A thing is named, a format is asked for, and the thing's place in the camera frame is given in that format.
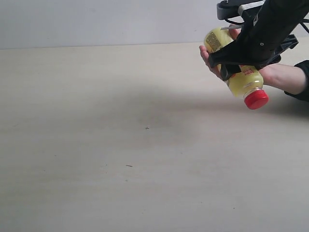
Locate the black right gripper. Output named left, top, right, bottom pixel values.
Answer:
left=209, top=0, right=309, bottom=81

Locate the yellow bottle red cap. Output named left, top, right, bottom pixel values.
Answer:
left=204, top=28, right=269, bottom=110

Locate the person's bare forearm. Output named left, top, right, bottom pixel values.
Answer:
left=259, top=64, right=292, bottom=92

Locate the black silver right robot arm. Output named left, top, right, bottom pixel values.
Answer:
left=209, top=0, right=309, bottom=81

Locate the person's open hand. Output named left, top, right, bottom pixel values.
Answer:
left=199, top=28, right=268, bottom=82

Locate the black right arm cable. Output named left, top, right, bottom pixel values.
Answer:
left=223, top=14, right=309, bottom=36

